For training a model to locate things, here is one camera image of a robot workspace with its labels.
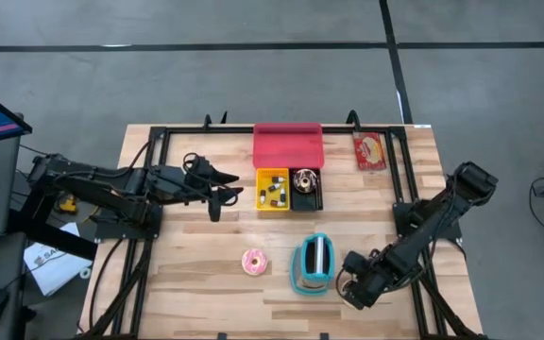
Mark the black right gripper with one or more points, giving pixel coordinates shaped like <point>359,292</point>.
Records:
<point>368,278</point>

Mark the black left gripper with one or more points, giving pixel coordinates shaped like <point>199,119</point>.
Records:
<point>201,184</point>

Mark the small dark bottle white cap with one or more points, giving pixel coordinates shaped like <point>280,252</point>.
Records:
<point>277,203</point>
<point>277,180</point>
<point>262,197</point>
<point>274,187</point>
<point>282,194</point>

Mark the round dark grey object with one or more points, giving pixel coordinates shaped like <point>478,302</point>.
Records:
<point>305,181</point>

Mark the toy doughnut with pink icing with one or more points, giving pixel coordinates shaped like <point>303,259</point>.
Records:
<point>254,262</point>

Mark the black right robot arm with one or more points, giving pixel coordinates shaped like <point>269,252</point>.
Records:
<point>423,236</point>

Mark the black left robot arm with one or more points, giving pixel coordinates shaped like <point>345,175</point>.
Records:
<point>111,184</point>

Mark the yellow plastic basket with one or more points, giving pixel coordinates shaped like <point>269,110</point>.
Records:
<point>259,189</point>

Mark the steel grater with teal base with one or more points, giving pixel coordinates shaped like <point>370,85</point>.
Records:
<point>312,264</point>

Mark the black table clamp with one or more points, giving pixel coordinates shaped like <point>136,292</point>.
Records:
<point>353,120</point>
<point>224,120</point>
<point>207,122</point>

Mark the red plastic tray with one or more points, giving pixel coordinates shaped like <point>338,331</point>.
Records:
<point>288,146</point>

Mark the black plastic basket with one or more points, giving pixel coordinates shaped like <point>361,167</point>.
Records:
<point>306,200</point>

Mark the red snack packet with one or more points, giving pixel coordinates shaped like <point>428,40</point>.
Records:
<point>369,151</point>

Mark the yellow hand tool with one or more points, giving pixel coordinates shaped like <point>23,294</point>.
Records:
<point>67,204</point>

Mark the black metal stand beam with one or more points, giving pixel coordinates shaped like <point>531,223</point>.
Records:
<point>50,236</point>

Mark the white paper bag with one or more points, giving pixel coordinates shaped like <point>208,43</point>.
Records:
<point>55,266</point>

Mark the black metal table frame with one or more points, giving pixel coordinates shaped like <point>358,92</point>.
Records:
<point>196,130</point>

